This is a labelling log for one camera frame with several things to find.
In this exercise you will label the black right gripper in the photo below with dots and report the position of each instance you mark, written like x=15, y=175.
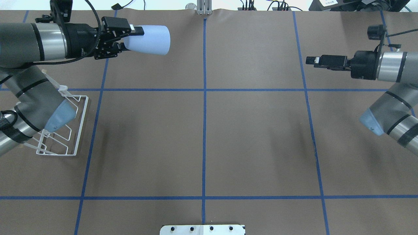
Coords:
x=365, y=65

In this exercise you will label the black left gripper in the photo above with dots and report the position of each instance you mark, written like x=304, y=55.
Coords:
x=79, y=38

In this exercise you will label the light blue plastic cup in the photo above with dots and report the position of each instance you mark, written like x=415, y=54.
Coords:
x=155, y=41

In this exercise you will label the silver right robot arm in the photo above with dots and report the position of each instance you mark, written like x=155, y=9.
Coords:
x=390, y=114

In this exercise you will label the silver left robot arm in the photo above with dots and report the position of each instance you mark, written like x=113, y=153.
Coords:
x=25, y=46

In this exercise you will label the small black box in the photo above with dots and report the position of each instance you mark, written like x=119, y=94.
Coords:
x=116, y=7

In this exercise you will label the black laptop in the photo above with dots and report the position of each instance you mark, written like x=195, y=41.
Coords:
x=360, y=5

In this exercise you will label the black orange usb hub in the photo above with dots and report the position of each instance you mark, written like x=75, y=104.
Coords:
x=247, y=5

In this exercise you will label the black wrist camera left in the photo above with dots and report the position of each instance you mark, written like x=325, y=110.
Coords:
x=61, y=10

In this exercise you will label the aluminium frame post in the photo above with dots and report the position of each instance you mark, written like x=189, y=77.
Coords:
x=204, y=7

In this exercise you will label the white wire cup holder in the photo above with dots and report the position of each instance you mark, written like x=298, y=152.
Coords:
x=62, y=137

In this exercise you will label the white camera pole base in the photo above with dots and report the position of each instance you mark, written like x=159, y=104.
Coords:
x=226, y=229

